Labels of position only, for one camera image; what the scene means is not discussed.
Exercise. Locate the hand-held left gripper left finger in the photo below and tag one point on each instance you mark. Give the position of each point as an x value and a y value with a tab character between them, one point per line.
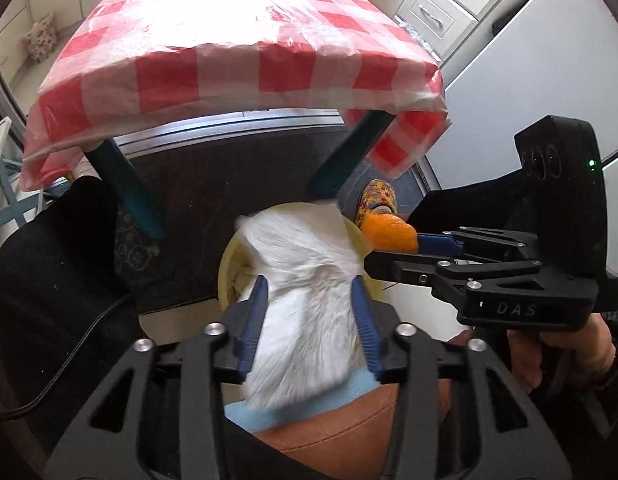
249	322

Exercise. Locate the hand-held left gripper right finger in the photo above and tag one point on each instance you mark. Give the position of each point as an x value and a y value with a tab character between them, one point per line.
366	327

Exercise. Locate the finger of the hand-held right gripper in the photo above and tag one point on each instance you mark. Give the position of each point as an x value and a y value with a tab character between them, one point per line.
436	244
404	267

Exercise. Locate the orange fruit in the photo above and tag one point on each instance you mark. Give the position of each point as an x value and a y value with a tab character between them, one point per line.
389	232

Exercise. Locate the white fluffy cloth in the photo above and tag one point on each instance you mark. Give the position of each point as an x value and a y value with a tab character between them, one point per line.
309	280

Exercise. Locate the person's right hand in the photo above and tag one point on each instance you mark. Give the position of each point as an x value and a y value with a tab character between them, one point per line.
596	347

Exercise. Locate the floral slipper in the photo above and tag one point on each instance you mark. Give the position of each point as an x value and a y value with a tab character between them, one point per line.
376	197

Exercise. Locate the light blue cloth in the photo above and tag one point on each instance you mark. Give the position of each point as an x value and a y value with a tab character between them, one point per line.
239	417

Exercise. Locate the person's leg orange trousers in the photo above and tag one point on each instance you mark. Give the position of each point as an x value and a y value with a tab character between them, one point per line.
339	425

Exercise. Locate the white refrigerator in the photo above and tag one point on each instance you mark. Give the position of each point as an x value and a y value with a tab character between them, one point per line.
514	60

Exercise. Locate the table with teal legs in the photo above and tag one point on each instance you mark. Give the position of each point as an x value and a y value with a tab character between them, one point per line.
134	195

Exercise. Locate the dark cloth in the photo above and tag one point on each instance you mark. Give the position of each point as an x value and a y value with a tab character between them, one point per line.
54	270

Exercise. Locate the white drawer cabinet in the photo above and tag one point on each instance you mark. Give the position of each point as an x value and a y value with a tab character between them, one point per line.
439	15

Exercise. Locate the red checked tablecloth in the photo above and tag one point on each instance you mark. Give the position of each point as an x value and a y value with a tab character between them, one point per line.
214	35

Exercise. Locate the white shelf rack blue struts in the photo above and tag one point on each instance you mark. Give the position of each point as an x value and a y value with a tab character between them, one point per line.
0	145

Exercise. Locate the floral bag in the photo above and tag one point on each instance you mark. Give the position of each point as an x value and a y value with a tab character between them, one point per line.
40	40

